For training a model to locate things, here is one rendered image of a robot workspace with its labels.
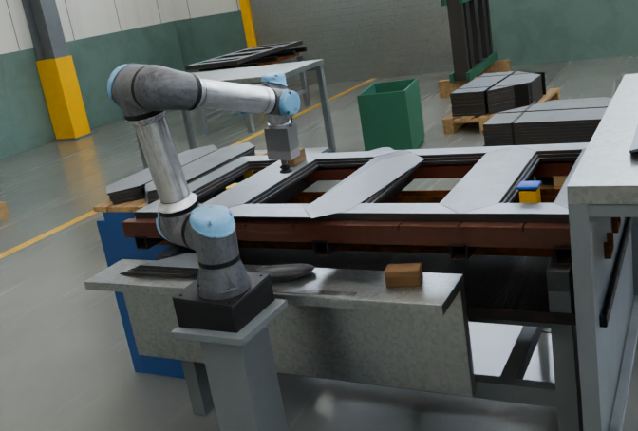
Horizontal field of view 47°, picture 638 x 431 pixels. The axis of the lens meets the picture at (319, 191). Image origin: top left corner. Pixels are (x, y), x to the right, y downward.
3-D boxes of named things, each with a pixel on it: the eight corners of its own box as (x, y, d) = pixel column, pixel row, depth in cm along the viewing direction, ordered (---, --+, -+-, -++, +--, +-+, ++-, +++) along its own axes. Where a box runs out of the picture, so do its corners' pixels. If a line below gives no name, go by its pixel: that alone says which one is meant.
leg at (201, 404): (202, 404, 292) (166, 249, 274) (214, 406, 290) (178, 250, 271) (193, 413, 287) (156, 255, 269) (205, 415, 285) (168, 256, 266)
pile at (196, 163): (202, 155, 373) (199, 143, 372) (268, 152, 354) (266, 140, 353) (92, 207, 307) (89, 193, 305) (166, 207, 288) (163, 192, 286)
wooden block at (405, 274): (385, 288, 208) (384, 271, 206) (389, 279, 213) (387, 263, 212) (421, 287, 205) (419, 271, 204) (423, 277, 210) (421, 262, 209)
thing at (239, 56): (194, 137, 877) (178, 66, 854) (265, 106, 1016) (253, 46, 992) (252, 134, 837) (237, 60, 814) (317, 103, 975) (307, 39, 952)
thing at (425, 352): (145, 349, 280) (123, 266, 271) (476, 389, 219) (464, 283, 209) (138, 354, 277) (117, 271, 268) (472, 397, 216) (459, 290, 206)
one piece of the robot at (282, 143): (300, 109, 230) (307, 159, 236) (275, 109, 234) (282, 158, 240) (286, 118, 222) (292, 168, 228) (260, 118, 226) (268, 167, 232)
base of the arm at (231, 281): (232, 303, 195) (226, 270, 192) (186, 296, 202) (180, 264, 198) (260, 277, 208) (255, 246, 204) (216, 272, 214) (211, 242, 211)
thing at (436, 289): (123, 266, 271) (122, 258, 270) (464, 283, 209) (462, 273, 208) (85, 289, 254) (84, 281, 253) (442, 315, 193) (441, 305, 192)
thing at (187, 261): (141, 260, 265) (139, 251, 263) (230, 265, 246) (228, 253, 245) (119, 274, 254) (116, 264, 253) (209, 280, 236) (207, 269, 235)
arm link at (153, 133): (191, 259, 202) (126, 74, 179) (160, 248, 213) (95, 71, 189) (223, 237, 210) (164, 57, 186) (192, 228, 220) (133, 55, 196)
